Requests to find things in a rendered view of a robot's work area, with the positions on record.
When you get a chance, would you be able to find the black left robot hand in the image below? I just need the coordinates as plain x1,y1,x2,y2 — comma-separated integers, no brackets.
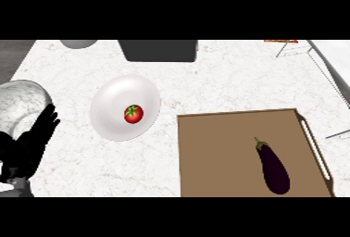
0,103,63,183

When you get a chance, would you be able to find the brown tray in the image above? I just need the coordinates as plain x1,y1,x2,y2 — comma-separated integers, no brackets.
174,107,338,198

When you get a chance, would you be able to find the white marble bowl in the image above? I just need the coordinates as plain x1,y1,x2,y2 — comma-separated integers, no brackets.
0,79,55,141

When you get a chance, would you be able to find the red tomato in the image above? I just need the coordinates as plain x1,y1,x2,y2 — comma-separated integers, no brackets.
122,104,145,125

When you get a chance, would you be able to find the white oval plate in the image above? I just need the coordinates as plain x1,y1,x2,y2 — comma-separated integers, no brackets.
88,73,162,143

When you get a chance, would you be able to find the grey round object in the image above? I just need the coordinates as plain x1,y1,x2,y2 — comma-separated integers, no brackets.
59,39,99,50

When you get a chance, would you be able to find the dark grey appliance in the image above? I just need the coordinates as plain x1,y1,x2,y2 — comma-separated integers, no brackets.
118,39,199,63

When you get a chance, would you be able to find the dark purple eggplant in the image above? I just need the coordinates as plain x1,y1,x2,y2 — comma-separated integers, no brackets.
252,136,292,195

